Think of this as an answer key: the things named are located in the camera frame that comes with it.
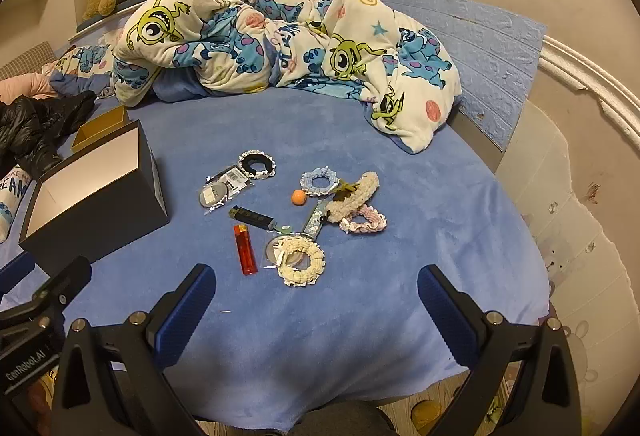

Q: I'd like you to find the black puffer jacket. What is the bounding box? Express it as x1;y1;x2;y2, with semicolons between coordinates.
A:
0;91;97;179

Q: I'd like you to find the cream lace scrunchie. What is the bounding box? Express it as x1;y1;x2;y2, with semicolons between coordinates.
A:
276;236;326;287

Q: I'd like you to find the pink cloth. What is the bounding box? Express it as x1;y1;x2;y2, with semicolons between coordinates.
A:
0;72;60;100

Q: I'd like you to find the gold cardboard box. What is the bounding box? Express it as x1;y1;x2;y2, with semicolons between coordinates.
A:
70;104;130;153

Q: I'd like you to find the pink and white scrunchie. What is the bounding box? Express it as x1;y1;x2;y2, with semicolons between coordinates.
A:
339;205;388;234

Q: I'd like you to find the black and gold lighter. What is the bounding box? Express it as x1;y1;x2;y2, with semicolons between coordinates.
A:
228;207;277;232

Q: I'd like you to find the blue floral lighter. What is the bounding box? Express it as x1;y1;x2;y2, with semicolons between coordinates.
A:
302;198;331;237

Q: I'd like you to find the fuzzy cream scrunchie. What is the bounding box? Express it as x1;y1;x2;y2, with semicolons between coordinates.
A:
325;171;381;223

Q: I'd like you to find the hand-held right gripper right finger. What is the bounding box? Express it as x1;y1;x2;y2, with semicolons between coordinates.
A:
418;264;596;436

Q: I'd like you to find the black and white scrunchie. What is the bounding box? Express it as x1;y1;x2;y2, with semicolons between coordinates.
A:
237;150;276;179

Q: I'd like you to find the light blue scrunchie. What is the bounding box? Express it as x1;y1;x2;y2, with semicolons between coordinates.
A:
300;168;342;198

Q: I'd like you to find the blue foam wall panel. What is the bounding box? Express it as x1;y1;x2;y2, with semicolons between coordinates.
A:
295;0;546;152

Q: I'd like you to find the dark grey cardboard box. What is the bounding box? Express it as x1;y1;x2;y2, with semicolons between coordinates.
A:
19;120;170;277

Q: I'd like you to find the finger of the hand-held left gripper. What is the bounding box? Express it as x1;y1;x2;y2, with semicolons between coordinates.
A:
0;256;93;332

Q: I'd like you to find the bagged round silver badge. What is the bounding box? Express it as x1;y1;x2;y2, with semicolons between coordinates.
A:
201;166;256;216

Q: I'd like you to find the printed cartoon bed sheet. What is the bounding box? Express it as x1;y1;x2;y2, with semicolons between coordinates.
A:
42;43;118;97

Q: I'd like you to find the printed cartoon blanket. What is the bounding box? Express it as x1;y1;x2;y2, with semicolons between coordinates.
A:
112;0;462;154

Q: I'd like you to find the printed cartoon pillow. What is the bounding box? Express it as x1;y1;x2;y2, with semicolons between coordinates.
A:
0;163;38;244

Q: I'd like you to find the grey checked pillow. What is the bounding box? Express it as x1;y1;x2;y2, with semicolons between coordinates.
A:
0;41;55;82

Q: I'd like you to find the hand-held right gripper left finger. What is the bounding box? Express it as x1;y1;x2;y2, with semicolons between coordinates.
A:
52;263;216;436

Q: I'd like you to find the red lighter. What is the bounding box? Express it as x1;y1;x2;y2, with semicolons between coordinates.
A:
233;223;259;276

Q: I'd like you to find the blue bed sheet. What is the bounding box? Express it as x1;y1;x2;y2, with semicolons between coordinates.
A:
0;81;551;422

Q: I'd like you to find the white bed frame moulding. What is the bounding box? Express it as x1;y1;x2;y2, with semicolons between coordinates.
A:
542;33;640;142

